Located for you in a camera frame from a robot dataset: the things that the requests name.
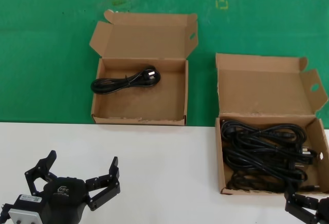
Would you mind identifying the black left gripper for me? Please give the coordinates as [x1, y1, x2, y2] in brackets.
[24, 150, 122, 224]

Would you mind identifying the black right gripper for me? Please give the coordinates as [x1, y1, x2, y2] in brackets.
[284, 183, 329, 224]

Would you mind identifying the black power cord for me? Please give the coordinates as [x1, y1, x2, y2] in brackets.
[223, 141, 318, 168]
[227, 172, 321, 192]
[221, 120, 308, 146]
[226, 154, 308, 183]
[90, 65, 161, 96]

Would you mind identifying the cardboard box with round-notched lid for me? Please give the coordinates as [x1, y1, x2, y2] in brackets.
[89, 9, 199, 126]

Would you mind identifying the cardboard box with torn lid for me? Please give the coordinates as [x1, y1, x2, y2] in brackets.
[214, 53, 329, 196]

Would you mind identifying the green table cloth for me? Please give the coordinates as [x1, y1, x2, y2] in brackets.
[0, 9, 329, 127]

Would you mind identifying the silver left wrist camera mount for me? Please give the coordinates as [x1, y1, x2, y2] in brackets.
[7, 194, 43, 224]

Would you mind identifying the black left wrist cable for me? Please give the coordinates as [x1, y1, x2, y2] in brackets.
[0, 202, 10, 224]

